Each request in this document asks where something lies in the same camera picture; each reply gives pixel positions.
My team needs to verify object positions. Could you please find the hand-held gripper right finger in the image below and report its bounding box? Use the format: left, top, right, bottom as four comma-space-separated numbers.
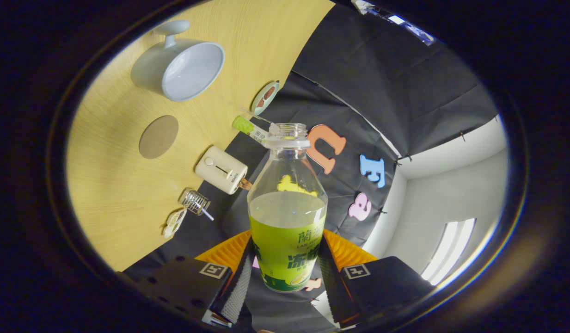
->
318, 229, 437, 330

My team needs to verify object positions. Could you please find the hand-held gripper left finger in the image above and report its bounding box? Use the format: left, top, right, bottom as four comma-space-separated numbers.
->
123, 230, 255, 329

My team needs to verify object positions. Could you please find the green label juice bottle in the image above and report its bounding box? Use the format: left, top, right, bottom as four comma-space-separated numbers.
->
247, 123, 328, 293

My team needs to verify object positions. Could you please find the round brown coaster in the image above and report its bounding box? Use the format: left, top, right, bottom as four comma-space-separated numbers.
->
139, 115, 179, 160

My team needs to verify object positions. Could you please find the pale blue cup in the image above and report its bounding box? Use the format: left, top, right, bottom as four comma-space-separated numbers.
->
130, 20, 226, 102

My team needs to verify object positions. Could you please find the slim green drink bottle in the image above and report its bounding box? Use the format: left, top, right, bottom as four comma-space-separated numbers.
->
232, 115, 271, 143

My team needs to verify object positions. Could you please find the divided food tray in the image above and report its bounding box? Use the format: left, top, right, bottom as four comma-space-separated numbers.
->
163, 208, 188, 239

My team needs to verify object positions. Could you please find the ceiling light panel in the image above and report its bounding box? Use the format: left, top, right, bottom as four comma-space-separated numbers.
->
421, 218, 476, 286

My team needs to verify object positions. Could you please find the cream toaster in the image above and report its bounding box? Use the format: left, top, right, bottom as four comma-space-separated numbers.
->
195, 146, 248, 195

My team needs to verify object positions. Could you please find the wooden table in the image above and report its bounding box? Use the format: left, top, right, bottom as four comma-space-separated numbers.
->
65, 0, 336, 272

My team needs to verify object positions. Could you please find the green plate with food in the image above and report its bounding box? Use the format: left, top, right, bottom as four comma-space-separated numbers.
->
251, 81, 281, 116

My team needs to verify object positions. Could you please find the metal wire holder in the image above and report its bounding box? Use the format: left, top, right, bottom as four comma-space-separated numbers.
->
179, 188, 211, 216

